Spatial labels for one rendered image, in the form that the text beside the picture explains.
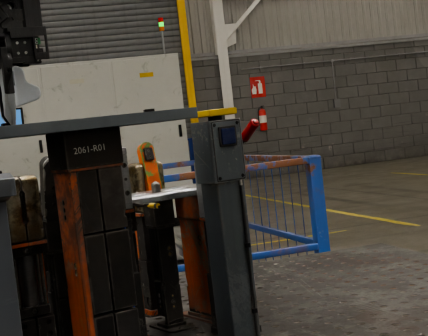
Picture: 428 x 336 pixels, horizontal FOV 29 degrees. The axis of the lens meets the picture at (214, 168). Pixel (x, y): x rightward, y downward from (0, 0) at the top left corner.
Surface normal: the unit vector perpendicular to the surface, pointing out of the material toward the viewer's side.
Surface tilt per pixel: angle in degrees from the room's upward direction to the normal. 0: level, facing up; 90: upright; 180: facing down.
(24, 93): 89
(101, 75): 90
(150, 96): 90
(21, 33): 90
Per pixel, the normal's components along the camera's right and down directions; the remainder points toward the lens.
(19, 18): 0.44, 0.00
